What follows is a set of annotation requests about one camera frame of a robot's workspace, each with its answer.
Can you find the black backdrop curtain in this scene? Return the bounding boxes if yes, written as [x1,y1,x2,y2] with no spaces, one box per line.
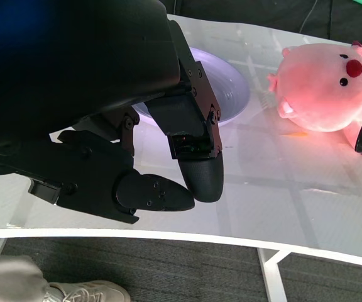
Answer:
[165,0,362,45]

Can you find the white table frame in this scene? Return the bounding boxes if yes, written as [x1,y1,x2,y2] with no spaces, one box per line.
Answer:
[0,238,362,302]

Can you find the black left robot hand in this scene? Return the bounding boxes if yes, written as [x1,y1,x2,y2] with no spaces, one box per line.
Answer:
[0,0,225,225]

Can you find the beige sneaker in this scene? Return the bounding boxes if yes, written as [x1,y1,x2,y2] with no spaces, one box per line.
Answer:
[44,281,132,302]

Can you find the lavender plate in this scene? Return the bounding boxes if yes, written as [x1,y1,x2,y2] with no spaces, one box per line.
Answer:
[132,47,251,127]

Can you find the grey trouser leg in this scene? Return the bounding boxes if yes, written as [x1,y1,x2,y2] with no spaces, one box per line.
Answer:
[0,254,50,302]

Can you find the pink plush doll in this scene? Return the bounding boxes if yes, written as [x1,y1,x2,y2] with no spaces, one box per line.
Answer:
[266,40,362,157]

